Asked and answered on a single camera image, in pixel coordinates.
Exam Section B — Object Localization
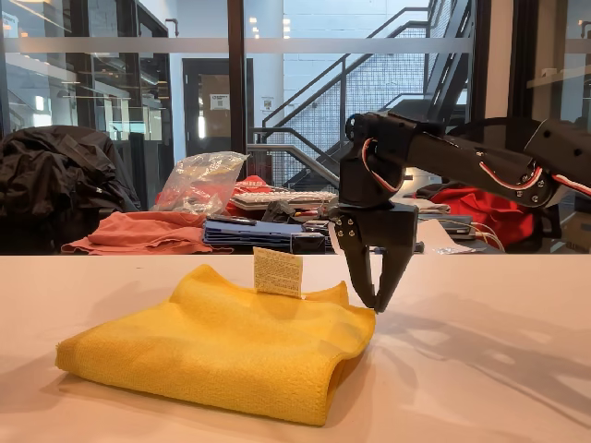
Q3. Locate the small black box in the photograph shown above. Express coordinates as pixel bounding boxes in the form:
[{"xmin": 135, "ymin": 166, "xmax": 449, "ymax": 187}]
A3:
[{"xmin": 289, "ymin": 232, "xmax": 327, "ymax": 254}]

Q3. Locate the black metal staircase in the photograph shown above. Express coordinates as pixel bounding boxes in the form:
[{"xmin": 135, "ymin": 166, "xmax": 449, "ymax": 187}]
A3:
[{"xmin": 247, "ymin": 0, "xmax": 476, "ymax": 195}]

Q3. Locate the black silver keypad phone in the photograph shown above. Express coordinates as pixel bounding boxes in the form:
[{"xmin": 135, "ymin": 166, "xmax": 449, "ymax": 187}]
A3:
[{"xmin": 206, "ymin": 213, "xmax": 259, "ymax": 226}]

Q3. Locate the black gripper moving jaw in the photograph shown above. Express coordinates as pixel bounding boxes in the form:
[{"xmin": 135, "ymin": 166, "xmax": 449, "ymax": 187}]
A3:
[{"xmin": 332, "ymin": 215, "xmax": 378, "ymax": 309}]

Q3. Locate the yellow microfiber towel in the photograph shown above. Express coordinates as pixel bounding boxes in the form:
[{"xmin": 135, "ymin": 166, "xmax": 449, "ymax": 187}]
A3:
[{"xmin": 54, "ymin": 246, "xmax": 378, "ymax": 428}]

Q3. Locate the beige folded cloth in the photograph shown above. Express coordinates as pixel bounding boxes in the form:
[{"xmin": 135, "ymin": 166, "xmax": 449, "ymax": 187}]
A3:
[{"xmin": 405, "ymin": 197, "xmax": 452, "ymax": 214}]

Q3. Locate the red bag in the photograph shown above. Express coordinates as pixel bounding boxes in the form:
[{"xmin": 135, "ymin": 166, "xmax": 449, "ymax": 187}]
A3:
[{"xmin": 415, "ymin": 184, "xmax": 537, "ymax": 250}]

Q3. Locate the salmon orange shirt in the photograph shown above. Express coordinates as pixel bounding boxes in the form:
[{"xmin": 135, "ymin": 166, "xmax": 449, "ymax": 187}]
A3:
[{"xmin": 60, "ymin": 210, "xmax": 235, "ymax": 256}]

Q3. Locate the red printed shirt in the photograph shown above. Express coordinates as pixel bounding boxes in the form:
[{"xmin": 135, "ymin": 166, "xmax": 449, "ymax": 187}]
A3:
[{"xmin": 154, "ymin": 174, "xmax": 278, "ymax": 218}]

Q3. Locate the black framed door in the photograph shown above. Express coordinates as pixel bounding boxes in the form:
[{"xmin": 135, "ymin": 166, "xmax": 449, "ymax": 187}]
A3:
[{"xmin": 181, "ymin": 57, "xmax": 255, "ymax": 158}]

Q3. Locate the black mesh office chair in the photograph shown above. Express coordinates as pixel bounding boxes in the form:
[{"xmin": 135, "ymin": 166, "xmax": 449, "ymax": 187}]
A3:
[{"xmin": 440, "ymin": 117, "xmax": 562, "ymax": 253}]

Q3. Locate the white keyboard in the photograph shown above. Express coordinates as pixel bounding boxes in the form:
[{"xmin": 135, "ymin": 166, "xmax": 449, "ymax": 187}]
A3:
[{"xmin": 229, "ymin": 189, "xmax": 341, "ymax": 211}]

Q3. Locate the blue folder case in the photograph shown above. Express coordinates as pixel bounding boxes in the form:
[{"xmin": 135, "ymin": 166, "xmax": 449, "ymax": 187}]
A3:
[{"xmin": 201, "ymin": 219, "xmax": 306, "ymax": 253}]

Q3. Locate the blue black screwdriver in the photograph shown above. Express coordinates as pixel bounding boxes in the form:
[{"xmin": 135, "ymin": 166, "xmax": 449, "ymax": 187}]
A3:
[{"xmin": 371, "ymin": 240, "xmax": 426, "ymax": 255}]

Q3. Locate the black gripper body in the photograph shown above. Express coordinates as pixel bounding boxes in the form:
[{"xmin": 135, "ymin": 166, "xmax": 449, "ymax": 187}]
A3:
[{"xmin": 336, "ymin": 203, "xmax": 419, "ymax": 254}]

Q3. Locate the black jacket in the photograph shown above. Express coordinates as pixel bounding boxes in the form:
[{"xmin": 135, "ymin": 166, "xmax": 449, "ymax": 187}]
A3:
[{"xmin": 0, "ymin": 125, "xmax": 142, "ymax": 255}]

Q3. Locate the black gripper fixed jaw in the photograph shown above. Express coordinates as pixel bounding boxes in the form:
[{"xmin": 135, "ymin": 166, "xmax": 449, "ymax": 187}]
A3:
[{"xmin": 374, "ymin": 251, "xmax": 412, "ymax": 315}]

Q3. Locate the dark crumpled plastic bag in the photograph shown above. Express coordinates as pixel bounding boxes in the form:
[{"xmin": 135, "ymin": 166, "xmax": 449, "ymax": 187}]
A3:
[{"xmin": 260, "ymin": 198, "xmax": 306, "ymax": 222}]

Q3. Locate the clear plastic bag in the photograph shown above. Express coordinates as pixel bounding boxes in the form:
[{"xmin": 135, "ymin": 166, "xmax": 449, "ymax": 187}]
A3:
[{"xmin": 150, "ymin": 150, "xmax": 250, "ymax": 216}]

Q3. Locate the black laptop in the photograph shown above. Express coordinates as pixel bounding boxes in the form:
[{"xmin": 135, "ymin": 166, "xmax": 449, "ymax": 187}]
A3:
[{"xmin": 417, "ymin": 212, "xmax": 476, "ymax": 241}]

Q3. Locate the black desk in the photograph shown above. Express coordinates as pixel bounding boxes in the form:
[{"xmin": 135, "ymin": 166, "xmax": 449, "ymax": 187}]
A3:
[{"xmin": 59, "ymin": 202, "xmax": 509, "ymax": 256}]

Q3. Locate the white cable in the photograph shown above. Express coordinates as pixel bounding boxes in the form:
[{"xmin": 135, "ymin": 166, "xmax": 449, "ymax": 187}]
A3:
[{"xmin": 470, "ymin": 221, "xmax": 504, "ymax": 250}]

